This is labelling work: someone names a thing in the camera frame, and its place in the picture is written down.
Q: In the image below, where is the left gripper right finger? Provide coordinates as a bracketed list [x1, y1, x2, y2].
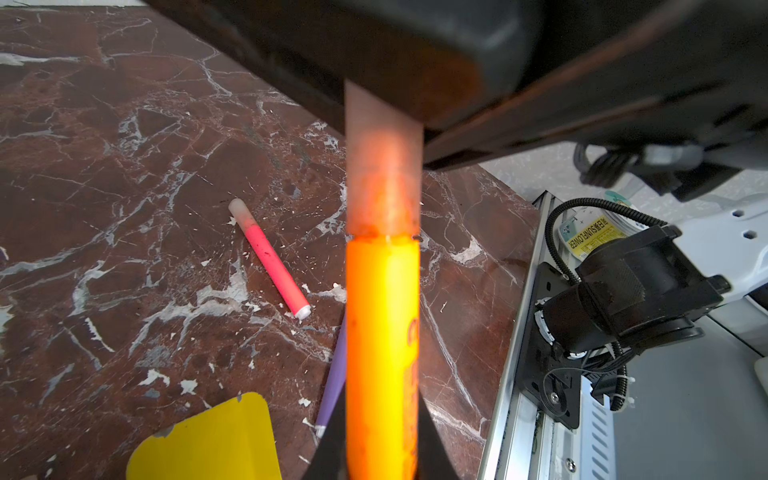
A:
[416, 395, 459, 480]

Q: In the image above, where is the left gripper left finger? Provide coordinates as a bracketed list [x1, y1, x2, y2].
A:
[302, 389, 348, 480]

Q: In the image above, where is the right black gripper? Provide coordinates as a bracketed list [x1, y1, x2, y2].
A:
[153, 1, 767, 170]

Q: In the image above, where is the orange marker pen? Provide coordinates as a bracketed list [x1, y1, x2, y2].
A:
[345, 81, 424, 479]

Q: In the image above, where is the pink marker pen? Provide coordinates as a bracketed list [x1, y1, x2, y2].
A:
[228, 198, 311, 321]

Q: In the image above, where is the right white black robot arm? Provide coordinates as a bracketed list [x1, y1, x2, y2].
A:
[154, 1, 767, 427]

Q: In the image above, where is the purple capped marker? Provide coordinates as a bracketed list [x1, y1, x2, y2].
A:
[315, 315, 347, 438]

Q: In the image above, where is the yellow toy shovel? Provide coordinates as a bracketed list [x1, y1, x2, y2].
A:
[126, 392, 281, 479]

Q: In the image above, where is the aluminium mounting rail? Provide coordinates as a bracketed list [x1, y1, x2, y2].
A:
[478, 192, 617, 479]

